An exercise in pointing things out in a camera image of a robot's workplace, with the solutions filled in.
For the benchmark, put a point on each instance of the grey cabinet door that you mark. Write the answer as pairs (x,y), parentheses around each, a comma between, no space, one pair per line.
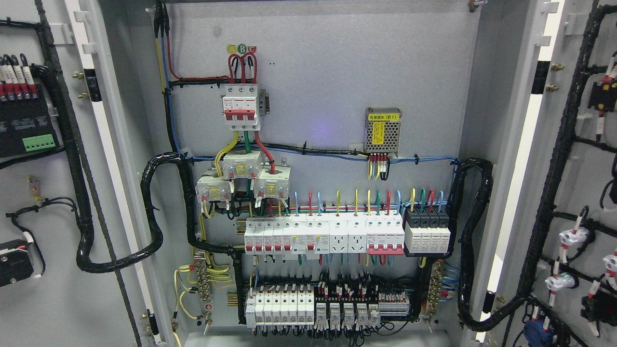
(552,215)
(65,307)

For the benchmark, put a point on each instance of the grey cabinet body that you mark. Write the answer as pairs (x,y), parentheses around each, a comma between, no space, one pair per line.
(323,63)

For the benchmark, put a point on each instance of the white socket breaker row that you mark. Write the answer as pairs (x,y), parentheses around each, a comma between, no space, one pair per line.
(313,235)

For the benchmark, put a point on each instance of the metal mesh power supply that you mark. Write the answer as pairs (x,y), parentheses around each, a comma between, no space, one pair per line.
(383,125)

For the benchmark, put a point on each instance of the red white main breaker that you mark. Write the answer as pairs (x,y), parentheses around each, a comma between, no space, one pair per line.
(241,107)

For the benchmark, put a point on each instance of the black white surge protector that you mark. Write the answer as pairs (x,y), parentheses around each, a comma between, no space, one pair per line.
(427,234)

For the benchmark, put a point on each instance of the lower relay terminal row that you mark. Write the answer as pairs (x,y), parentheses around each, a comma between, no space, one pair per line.
(329,307)

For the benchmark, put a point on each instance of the black digital power meter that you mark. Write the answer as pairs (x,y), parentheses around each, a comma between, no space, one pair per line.
(25,126)

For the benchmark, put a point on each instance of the white rotary selector switch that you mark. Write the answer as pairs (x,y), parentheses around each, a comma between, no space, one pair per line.
(15,264)

